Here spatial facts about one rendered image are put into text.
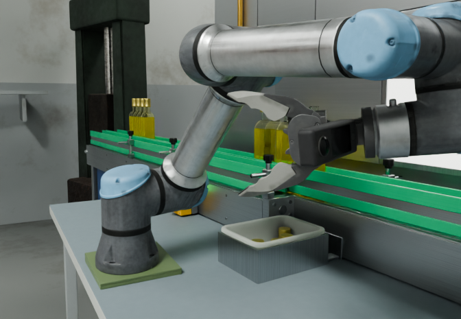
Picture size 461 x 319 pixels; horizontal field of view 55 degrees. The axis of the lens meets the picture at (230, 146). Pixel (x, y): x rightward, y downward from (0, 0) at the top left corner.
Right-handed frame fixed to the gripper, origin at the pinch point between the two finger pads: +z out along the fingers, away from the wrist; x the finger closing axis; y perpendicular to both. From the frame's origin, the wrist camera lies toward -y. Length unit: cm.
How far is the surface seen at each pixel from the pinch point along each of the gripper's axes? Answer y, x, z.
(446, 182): 58, -20, -40
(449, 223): 35, -24, -36
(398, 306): 27, -38, -24
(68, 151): 314, -28, 243
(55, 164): 306, -38, 254
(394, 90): 66, 4, -30
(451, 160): 54, -14, -41
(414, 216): 40, -24, -30
